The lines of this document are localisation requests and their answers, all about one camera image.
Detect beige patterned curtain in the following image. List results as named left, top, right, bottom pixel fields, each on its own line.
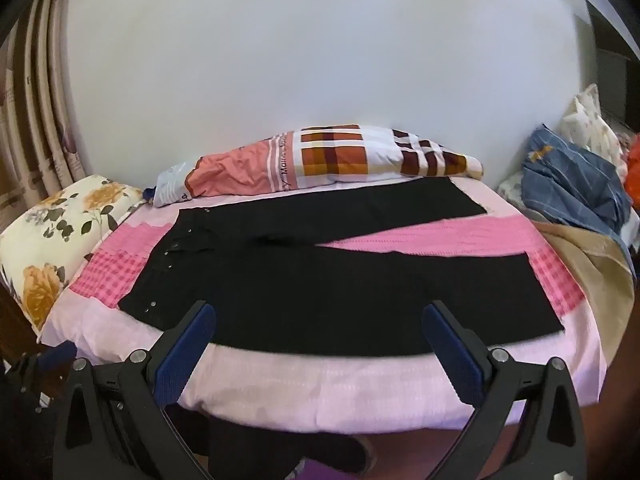
left=0, top=0, right=93, bottom=233

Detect light pink bed sheet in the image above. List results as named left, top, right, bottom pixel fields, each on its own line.
left=40, top=176, right=608, bottom=436

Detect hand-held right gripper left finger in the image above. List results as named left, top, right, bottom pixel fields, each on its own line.
left=52, top=300, right=218, bottom=480

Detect dark cabinet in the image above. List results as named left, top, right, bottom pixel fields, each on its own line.
left=585, top=0, right=640, bottom=128

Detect blue checked cloth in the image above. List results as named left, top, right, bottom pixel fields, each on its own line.
left=522, top=126, right=637, bottom=276

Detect plaid orange white pillow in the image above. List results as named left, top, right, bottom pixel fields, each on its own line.
left=152, top=123, right=485, bottom=208

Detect orange cloth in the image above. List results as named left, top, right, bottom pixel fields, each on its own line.
left=622, top=132, right=640, bottom=201

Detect yellow floral pillow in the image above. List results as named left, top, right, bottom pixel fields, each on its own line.
left=0, top=175, right=146, bottom=333

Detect black pants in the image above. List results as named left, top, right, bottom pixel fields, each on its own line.
left=117, top=176, right=566, bottom=357

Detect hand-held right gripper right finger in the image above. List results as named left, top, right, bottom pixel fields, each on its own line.
left=421, top=300, right=588, bottom=480

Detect tan blanket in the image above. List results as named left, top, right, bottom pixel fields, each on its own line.
left=530, top=220, right=637, bottom=358

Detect white floral pillow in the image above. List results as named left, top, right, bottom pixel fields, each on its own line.
left=557, top=84, right=628, bottom=181

